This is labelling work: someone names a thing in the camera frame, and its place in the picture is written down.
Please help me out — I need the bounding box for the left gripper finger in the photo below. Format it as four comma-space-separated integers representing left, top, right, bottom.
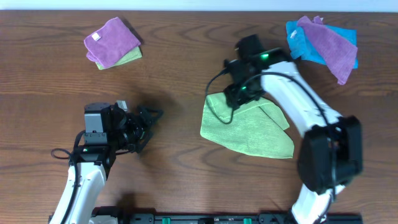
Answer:
134, 131, 153, 153
137, 106, 164, 128

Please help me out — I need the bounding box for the green microfiber cloth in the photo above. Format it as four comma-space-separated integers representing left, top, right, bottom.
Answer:
200, 93, 294, 159

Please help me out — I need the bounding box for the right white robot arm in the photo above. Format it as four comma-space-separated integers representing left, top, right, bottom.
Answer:
224, 35, 363, 224

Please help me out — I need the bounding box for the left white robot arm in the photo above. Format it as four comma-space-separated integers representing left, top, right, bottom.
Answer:
49, 100, 164, 223

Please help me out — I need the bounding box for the folded green cloth under purple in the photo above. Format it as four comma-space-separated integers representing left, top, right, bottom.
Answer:
111, 47, 142, 67

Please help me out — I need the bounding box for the purple cloth on blue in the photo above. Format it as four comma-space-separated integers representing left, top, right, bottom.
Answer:
297, 16, 358, 85

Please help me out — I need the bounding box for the right black camera cable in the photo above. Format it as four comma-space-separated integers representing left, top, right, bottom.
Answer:
204, 68, 237, 125

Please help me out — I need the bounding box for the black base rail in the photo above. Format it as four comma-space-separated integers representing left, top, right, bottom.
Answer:
93, 207, 364, 224

